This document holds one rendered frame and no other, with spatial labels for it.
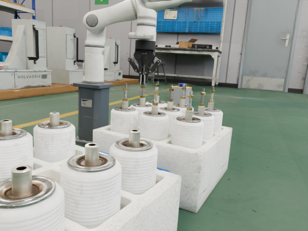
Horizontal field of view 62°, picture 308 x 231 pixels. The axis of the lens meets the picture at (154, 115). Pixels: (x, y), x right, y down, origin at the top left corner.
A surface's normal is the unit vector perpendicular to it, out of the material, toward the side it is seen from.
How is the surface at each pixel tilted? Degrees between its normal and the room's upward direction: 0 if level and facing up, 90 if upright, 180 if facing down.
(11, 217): 57
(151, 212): 90
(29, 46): 90
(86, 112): 90
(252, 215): 0
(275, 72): 90
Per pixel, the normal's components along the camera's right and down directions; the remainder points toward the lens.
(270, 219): 0.06, -0.98
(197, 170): -0.48, 0.15
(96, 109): 0.40, 0.15
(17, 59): 0.94, 0.12
